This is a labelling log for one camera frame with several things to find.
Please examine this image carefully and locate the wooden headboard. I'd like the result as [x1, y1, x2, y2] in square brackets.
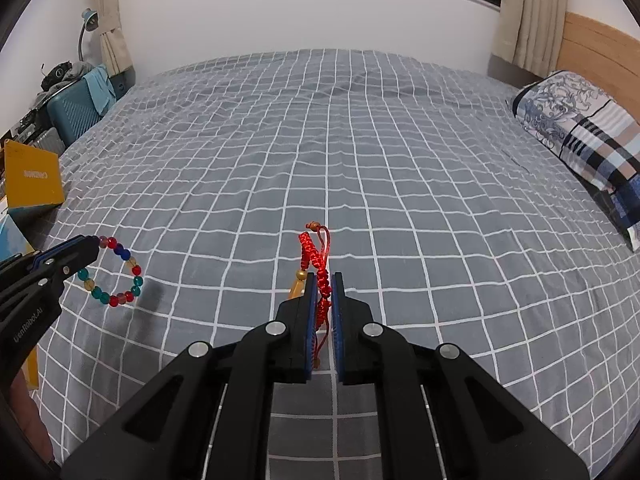
[555, 10, 640, 101]

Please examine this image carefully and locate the multicolour bead bracelet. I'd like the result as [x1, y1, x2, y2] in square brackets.
[77, 236, 146, 307]

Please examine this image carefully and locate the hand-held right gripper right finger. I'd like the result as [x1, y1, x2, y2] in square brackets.
[331, 271, 591, 480]

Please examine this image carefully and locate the teal cloth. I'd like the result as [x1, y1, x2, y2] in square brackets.
[82, 65, 118, 116]

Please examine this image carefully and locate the red braided bracelet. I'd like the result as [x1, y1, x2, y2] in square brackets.
[287, 220, 333, 368]

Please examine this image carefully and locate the blue desk lamp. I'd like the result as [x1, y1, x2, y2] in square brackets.
[77, 7, 101, 63]

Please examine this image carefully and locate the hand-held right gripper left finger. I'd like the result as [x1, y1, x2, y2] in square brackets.
[60, 272, 321, 480]

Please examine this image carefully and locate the grey suitcase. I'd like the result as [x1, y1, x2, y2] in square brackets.
[0, 127, 66, 161]

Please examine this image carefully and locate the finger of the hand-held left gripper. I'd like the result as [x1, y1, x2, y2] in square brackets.
[46, 256, 97, 282]
[31, 235, 101, 262]

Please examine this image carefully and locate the yellow blue cardboard box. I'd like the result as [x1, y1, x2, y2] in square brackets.
[0, 139, 67, 391]

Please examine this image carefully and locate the blue patterned pillow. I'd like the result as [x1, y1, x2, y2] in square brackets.
[507, 71, 640, 253]

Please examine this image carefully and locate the beige curtain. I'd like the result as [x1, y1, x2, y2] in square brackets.
[82, 0, 135, 73]
[492, 0, 568, 78]

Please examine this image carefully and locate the grey checked bedsheet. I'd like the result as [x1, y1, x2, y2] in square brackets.
[30, 49, 640, 480]

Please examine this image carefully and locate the dark clothes pile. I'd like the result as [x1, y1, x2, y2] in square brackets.
[40, 60, 96, 93]

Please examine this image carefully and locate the person's left forearm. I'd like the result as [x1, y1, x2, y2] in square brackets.
[0, 370, 58, 466]

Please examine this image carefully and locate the blue suitcase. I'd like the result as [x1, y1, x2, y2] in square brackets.
[47, 77, 128, 148]

